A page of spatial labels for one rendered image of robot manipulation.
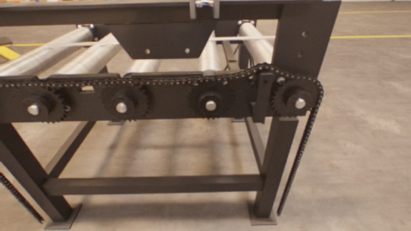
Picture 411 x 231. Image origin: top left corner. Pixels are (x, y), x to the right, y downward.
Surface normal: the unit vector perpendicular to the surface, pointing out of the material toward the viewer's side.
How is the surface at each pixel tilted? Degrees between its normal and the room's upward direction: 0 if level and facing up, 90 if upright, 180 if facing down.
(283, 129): 90
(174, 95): 90
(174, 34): 90
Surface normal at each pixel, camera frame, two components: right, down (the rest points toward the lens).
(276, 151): 0.01, 0.55
